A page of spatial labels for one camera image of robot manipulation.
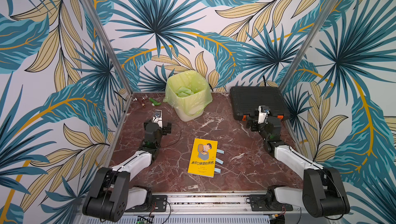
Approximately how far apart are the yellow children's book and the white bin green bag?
0.57 feet

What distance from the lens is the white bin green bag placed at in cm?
87

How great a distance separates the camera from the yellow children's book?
0.84 meters
